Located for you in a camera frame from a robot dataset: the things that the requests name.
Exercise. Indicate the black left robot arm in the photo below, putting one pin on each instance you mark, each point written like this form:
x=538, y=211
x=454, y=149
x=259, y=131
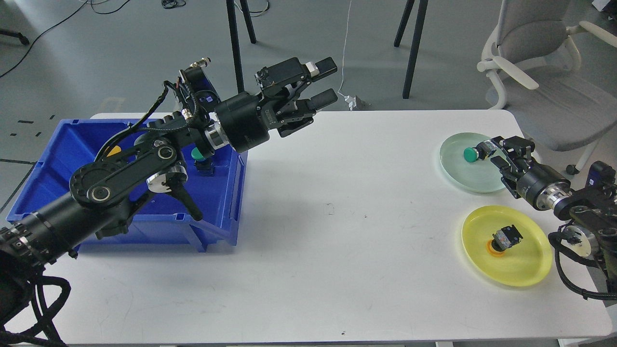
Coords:
x=139, y=162

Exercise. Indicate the grey office chair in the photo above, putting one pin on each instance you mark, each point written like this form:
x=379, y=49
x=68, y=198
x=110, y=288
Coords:
x=533, y=64

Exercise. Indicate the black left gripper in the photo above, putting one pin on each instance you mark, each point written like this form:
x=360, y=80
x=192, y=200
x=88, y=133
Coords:
x=244, y=121

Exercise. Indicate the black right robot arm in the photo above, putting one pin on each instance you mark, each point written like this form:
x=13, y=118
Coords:
x=588, y=236

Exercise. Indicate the white power adapter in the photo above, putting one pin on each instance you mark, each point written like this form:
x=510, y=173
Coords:
x=356, y=104

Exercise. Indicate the black tripod right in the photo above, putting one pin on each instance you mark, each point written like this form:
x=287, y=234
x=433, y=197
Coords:
x=416, y=40

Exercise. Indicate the blue plastic bin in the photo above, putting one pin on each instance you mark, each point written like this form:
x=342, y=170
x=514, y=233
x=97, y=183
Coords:
x=163, y=220

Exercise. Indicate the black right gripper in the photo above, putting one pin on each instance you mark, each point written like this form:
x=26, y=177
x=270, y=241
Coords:
x=538, y=184

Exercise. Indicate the black tripod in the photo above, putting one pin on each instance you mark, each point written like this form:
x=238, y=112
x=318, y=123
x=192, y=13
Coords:
x=234, y=37
x=416, y=40

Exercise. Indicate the green push button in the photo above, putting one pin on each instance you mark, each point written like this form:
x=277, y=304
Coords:
x=204, y=165
x=482, y=151

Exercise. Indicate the pale green plate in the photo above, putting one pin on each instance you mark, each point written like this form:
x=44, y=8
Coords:
x=480, y=176

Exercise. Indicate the yellow plate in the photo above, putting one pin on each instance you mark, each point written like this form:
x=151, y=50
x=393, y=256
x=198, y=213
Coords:
x=525, y=264

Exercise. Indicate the black tripod left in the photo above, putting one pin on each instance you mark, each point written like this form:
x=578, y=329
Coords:
x=234, y=37

